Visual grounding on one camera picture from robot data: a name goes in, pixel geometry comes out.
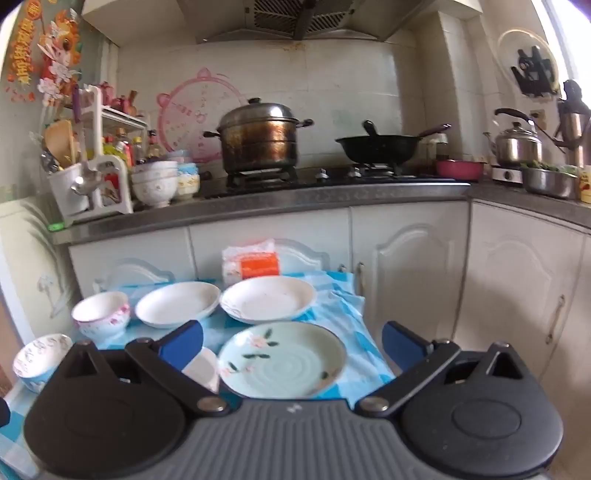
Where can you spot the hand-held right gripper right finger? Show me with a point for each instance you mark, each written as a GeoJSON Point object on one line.
{"type": "Point", "coordinates": [401, 346]}

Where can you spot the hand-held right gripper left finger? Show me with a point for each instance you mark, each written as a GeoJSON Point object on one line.
{"type": "Point", "coordinates": [184, 344]}

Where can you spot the red and white bowl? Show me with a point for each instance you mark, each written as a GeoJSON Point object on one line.
{"type": "Point", "coordinates": [205, 369]}

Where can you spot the plain white deep plate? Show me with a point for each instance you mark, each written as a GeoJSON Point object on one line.
{"type": "Point", "coordinates": [178, 302]}

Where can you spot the pink floral bowl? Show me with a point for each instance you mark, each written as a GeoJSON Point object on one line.
{"type": "Point", "coordinates": [99, 309]}

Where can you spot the white plate grey flower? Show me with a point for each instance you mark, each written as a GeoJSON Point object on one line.
{"type": "Point", "coordinates": [268, 300]}

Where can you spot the pale green floral plate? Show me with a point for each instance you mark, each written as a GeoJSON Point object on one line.
{"type": "Point", "coordinates": [286, 364]}

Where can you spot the blue cartoon bowl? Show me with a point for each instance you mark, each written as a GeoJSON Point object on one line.
{"type": "Point", "coordinates": [39, 360]}

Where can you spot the blue checked tablecloth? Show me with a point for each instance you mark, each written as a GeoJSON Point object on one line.
{"type": "Point", "coordinates": [351, 323]}

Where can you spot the white kitchen cabinet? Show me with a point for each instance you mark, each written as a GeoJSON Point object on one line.
{"type": "Point", "coordinates": [406, 258]}

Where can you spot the orange white tissue pack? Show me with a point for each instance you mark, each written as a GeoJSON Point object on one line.
{"type": "Point", "coordinates": [251, 265]}

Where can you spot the white floral bowl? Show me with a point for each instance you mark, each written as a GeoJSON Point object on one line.
{"type": "Point", "coordinates": [154, 164]}
{"type": "Point", "coordinates": [154, 173]}
{"type": "Point", "coordinates": [154, 191]}

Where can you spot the cartoon print cup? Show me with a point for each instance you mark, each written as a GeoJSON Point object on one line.
{"type": "Point", "coordinates": [187, 180]}

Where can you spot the white spice rack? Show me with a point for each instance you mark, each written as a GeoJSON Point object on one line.
{"type": "Point", "coordinates": [113, 194]}

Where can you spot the small green object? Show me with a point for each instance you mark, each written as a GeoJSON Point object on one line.
{"type": "Point", "coordinates": [56, 226]}

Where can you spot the black gas stove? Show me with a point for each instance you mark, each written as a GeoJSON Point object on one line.
{"type": "Point", "coordinates": [332, 177]}

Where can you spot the steel ladle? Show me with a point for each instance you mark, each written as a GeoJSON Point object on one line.
{"type": "Point", "coordinates": [83, 182]}

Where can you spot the white utensil holder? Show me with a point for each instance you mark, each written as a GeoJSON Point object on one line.
{"type": "Point", "coordinates": [64, 189]}

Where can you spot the black wok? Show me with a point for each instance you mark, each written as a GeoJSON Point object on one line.
{"type": "Point", "coordinates": [378, 147]}

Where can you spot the small white electric stove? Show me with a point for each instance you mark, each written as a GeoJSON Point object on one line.
{"type": "Point", "coordinates": [505, 173]}

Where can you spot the row of condiment bottles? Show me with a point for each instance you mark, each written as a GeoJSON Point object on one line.
{"type": "Point", "coordinates": [124, 147]}

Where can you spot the steel steamer pot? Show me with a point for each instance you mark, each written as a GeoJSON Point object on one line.
{"type": "Point", "coordinates": [258, 138]}

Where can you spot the steel mixing bowl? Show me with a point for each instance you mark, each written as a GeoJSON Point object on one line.
{"type": "Point", "coordinates": [549, 181]}

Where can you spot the steel kettle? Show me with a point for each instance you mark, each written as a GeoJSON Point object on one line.
{"type": "Point", "coordinates": [517, 143]}

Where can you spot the wooden spatula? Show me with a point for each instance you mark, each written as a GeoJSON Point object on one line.
{"type": "Point", "coordinates": [60, 143]}

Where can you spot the yellow box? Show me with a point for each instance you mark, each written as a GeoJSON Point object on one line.
{"type": "Point", "coordinates": [585, 184]}

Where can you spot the steel thermos jug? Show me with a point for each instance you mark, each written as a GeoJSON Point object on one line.
{"type": "Point", "coordinates": [575, 124]}

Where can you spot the black lid holder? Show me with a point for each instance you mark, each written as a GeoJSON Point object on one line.
{"type": "Point", "coordinates": [533, 74]}

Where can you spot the glass pot lid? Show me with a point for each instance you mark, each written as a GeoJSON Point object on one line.
{"type": "Point", "coordinates": [508, 50]}

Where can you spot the range hood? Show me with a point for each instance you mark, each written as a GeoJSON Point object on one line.
{"type": "Point", "coordinates": [295, 18]}

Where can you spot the red paper wall decoration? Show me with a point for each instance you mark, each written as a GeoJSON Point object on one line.
{"type": "Point", "coordinates": [41, 50]}

